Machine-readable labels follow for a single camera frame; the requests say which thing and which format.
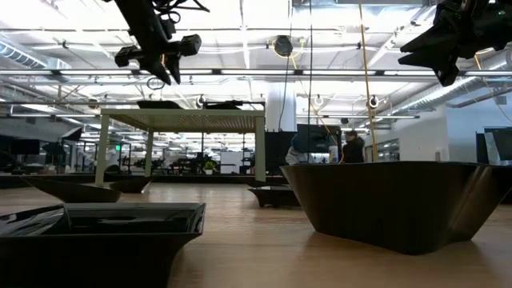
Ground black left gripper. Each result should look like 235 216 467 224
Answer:
114 34 202 86

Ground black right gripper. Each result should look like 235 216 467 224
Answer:
397 0 499 88

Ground black mini wavy plate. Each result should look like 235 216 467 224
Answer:
137 99 184 110
279 160 512 256

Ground black mini teardrop plate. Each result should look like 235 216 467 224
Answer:
21 177 122 204
106 177 154 194

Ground pale green perforated metal shelf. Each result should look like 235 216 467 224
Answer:
94 107 267 189

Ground long ceiling light strip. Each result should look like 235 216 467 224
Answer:
0 68 512 78

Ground person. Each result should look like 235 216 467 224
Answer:
285 134 311 166
342 130 366 164

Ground black monitor on cart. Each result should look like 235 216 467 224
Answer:
296 123 343 155

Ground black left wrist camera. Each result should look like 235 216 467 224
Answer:
159 18 179 41

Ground silver ceiling air duct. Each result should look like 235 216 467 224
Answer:
394 50 512 116

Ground yellow hanging cable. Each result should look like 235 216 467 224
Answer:
358 0 379 163

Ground black wall monitor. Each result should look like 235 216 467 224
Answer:
475 126 512 167

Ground black ceiling cable reel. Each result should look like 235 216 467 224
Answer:
273 34 294 58

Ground black hanging coiled cable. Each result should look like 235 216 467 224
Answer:
307 0 314 164

